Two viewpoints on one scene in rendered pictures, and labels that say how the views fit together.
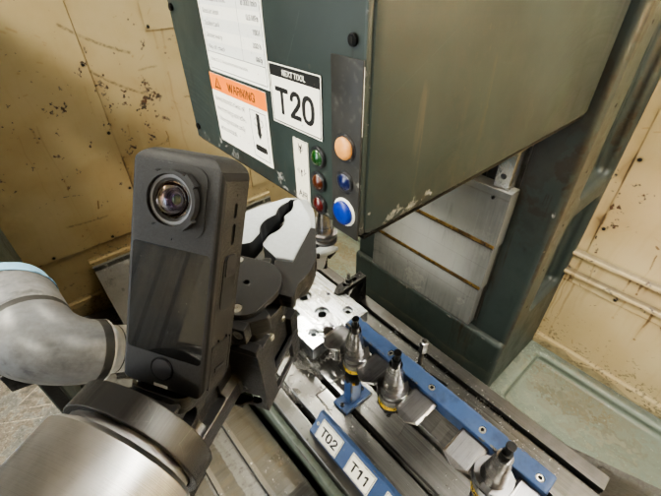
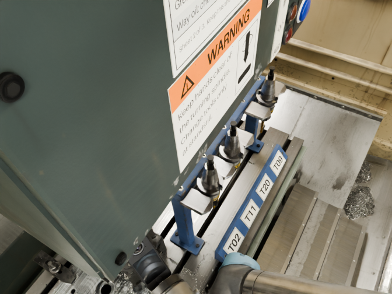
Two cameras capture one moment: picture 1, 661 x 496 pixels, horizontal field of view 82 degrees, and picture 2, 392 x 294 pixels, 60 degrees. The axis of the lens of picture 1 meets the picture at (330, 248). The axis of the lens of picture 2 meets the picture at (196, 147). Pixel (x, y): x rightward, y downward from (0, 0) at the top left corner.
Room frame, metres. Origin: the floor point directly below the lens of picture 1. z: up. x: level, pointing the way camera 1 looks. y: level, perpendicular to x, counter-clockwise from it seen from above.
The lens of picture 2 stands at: (0.65, 0.35, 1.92)
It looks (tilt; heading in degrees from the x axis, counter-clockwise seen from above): 53 degrees down; 255
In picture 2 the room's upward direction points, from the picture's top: 4 degrees counter-clockwise
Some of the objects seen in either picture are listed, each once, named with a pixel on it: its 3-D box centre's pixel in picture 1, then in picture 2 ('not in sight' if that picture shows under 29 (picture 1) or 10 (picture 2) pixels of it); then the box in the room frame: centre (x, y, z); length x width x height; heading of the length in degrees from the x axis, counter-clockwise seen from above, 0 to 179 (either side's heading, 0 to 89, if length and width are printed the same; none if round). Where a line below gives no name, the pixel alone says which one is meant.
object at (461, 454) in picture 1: (463, 452); (258, 111); (0.30, -0.23, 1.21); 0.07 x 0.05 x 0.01; 130
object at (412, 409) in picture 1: (413, 407); (241, 137); (0.38, -0.16, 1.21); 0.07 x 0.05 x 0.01; 130
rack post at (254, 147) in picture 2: not in sight; (252, 117); (0.25, -0.34, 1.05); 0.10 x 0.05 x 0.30; 130
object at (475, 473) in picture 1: (492, 478); (266, 98); (0.26, -0.26, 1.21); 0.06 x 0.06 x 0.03
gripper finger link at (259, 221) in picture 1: (264, 245); not in sight; (0.24, 0.05, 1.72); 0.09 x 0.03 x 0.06; 160
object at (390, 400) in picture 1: (391, 388); (231, 151); (0.43, -0.12, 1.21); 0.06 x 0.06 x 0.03
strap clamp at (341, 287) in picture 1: (349, 288); (58, 270); (0.96, -0.07, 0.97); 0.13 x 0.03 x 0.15; 130
